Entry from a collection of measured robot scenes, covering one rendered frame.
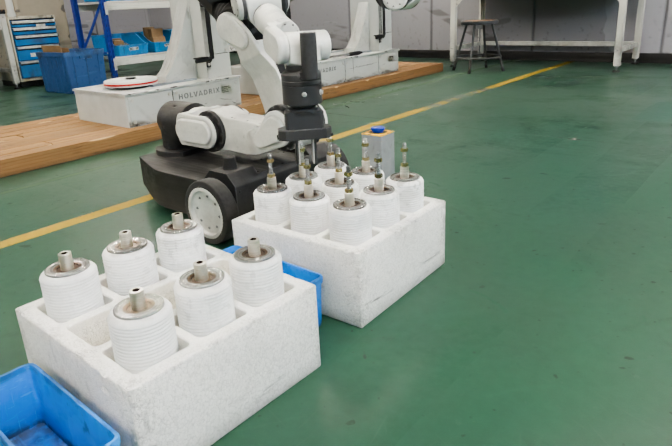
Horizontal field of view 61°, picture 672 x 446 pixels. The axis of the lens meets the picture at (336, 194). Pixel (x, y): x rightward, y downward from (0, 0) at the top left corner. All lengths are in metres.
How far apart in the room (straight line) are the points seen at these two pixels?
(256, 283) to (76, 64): 4.85
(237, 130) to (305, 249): 0.73
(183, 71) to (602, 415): 3.11
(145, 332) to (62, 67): 4.96
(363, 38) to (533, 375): 4.11
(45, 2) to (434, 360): 6.95
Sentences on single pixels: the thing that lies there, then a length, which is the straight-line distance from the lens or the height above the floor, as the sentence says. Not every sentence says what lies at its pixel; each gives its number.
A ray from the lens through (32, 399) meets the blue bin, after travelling 1.18.
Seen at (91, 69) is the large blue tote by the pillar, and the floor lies 0.20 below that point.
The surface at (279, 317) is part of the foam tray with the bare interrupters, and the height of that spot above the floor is 0.16.
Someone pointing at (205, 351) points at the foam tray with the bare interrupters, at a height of 0.17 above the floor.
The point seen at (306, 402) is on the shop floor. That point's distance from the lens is 1.10.
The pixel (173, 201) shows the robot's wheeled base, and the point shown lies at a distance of 2.00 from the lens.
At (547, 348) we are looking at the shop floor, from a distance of 1.27.
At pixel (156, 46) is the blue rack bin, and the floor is 0.32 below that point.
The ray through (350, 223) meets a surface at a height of 0.23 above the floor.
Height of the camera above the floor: 0.68
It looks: 19 degrees down
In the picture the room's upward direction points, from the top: 3 degrees counter-clockwise
